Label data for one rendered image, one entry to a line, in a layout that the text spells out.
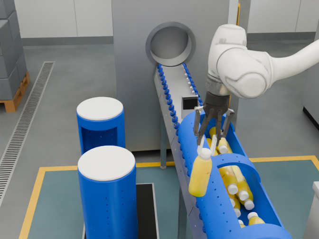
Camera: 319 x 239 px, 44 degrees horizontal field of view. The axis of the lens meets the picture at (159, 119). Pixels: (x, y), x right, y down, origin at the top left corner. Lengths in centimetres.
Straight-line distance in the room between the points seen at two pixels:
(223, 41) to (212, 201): 64
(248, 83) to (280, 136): 321
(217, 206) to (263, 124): 292
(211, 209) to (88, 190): 67
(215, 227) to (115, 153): 75
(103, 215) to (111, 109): 70
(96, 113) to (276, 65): 147
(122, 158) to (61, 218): 133
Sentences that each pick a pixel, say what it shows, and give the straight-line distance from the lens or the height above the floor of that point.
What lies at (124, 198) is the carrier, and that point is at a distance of 197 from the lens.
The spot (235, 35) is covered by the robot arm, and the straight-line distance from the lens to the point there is 118.
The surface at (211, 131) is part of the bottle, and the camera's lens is 206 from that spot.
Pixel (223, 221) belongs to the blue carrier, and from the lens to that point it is 146.
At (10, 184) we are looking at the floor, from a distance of 365.
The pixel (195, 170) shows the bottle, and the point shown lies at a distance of 140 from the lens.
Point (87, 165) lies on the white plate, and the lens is 196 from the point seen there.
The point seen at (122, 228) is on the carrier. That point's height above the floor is 71.
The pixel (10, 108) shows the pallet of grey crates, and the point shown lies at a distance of 472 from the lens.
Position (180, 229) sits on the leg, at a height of 27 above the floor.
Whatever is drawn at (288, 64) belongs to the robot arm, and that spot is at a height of 179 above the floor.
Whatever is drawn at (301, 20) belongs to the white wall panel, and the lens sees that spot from 687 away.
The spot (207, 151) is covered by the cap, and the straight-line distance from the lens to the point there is 138.
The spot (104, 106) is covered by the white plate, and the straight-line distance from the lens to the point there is 245.
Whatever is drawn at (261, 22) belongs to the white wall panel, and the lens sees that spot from 665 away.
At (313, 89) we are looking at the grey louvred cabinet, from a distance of 445.
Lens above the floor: 221
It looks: 31 degrees down
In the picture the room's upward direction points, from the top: straight up
